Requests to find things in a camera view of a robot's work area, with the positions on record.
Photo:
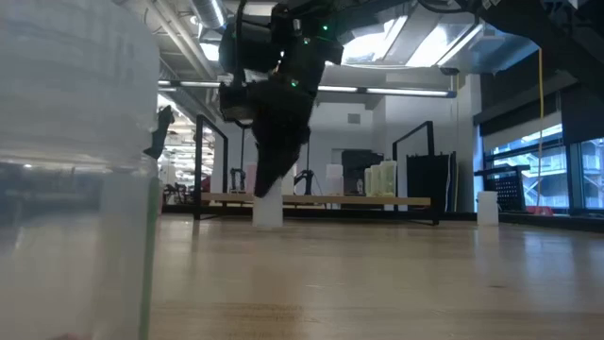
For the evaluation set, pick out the wooden shelf with black frame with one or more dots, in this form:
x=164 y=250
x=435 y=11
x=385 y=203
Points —
x=354 y=200

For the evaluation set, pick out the black perforated metal stand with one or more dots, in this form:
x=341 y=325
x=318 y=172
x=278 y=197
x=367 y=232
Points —
x=507 y=189

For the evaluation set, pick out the large bottle with pink pills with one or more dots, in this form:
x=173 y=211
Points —
x=334 y=181

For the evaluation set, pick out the large bottle with mixed pills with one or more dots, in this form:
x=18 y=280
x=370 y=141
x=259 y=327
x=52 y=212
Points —
x=71 y=141

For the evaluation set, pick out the silver ceiling duct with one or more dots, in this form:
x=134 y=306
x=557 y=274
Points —
x=207 y=11

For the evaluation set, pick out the black background cabinet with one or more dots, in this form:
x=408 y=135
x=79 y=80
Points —
x=358 y=165

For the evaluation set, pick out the large white pill bottle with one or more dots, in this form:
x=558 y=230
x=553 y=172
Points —
x=268 y=210
x=487 y=208
x=290 y=185

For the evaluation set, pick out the small bottle with yellow pills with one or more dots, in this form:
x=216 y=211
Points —
x=367 y=184
x=388 y=179
x=375 y=183

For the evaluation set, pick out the black background robot arm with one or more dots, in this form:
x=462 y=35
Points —
x=304 y=179
x=237 y=178

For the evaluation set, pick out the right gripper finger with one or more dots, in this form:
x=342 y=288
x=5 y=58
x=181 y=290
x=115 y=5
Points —
x=271 y=160
x=299 y=144

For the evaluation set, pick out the red object by window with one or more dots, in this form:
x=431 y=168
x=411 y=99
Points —
x=538 y=210

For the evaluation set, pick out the dark ceiling dome camera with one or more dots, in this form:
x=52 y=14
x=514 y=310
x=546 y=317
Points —
x=448 y=71

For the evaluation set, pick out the green plant in white pot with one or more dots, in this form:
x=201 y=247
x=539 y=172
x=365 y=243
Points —
x=162 y=127

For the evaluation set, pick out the long ceiling light tube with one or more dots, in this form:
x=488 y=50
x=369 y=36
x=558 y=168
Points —
x=406 y=91

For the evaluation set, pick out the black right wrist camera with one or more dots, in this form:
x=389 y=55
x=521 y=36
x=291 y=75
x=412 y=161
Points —
x=236 y=101

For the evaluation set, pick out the black standing panel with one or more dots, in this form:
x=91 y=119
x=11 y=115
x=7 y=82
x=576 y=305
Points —
x=427 y=181

